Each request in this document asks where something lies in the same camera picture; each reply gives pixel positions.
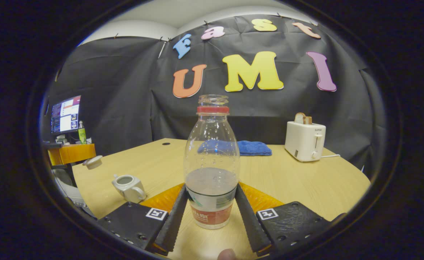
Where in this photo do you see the computer monitor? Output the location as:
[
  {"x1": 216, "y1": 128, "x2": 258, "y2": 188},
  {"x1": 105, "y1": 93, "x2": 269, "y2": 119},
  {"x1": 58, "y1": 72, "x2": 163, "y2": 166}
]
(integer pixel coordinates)
[{"x1": 50, "y1": 95, "x2": 82, "y2": 135}]

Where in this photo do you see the black backdrop cloth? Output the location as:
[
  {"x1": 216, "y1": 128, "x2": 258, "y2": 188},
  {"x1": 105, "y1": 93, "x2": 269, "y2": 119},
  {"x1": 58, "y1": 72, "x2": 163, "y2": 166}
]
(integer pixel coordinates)
[{"x1": 42, "y1": 14, "x2": 387, "y2": 181}]

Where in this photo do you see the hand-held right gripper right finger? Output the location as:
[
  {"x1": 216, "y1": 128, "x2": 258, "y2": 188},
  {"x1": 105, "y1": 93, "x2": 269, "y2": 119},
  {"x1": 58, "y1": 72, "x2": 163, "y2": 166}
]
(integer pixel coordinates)
[{"x1": 235, "y1": 182, "x2": 346, "y2": 253}]

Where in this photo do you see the bread slice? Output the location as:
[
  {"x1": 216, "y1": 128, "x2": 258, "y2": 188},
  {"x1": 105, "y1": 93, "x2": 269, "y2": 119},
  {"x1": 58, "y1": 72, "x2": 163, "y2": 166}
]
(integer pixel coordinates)
[{"x1": 294, "y1": 112, "x2": 312, "y2": 125}]

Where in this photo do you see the clear water bottle red label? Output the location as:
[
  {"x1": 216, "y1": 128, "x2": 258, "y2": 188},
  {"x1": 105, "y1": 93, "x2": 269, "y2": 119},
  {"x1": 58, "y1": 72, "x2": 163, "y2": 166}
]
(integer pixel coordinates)
[{"x1": 184, "y1": 95, "x2": 240, "y2": 230}]

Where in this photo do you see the blue towel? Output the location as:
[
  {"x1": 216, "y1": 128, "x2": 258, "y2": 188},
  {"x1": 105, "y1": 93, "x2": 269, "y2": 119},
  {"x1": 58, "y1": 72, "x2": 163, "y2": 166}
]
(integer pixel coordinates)
[{"x1": 197, "y1": 140, "x2": 272, "y2": 156}]

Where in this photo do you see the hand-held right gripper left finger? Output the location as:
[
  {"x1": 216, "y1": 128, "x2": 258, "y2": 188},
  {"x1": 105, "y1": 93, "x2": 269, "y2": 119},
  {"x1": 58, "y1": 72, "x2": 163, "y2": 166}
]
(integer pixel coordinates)
[{"x1": 97, "y1": 182, "x2": 189, "y2": 253}]

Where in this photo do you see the white toaster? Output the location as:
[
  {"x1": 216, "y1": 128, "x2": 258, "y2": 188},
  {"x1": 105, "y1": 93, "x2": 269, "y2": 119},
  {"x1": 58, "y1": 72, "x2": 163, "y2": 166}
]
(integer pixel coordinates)
[{"x1": 285, "y1": 121, "x2": 327, "y2": 162}]

